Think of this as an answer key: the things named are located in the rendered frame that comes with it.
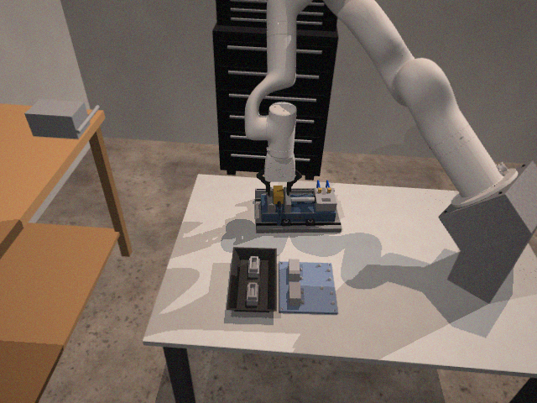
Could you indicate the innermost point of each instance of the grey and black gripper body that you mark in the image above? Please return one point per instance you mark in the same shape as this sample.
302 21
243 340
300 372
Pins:
279 169

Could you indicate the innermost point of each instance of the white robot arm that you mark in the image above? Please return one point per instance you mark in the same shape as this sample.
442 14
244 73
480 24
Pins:
419 84

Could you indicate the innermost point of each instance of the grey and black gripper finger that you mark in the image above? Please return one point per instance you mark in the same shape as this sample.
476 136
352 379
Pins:
267 184
298 175

